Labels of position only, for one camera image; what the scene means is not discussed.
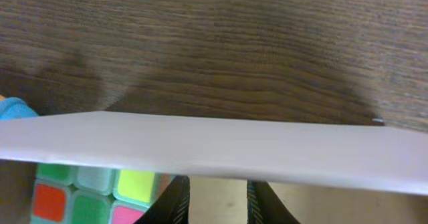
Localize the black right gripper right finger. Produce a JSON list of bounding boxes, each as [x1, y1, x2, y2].
[[247, 181, 300, 224]]

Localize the Rubik's cube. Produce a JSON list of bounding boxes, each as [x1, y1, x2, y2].
[[30, 164, 173, 224]]

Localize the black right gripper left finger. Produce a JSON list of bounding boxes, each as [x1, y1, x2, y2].
[[134, 176, 190, 224]]

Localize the pink cardboard box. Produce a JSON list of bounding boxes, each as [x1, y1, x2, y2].
[[0, 110, 428, 224]]

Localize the orange blue duck toy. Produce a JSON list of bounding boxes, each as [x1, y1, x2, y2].
[[0, 96, 38, 120]]

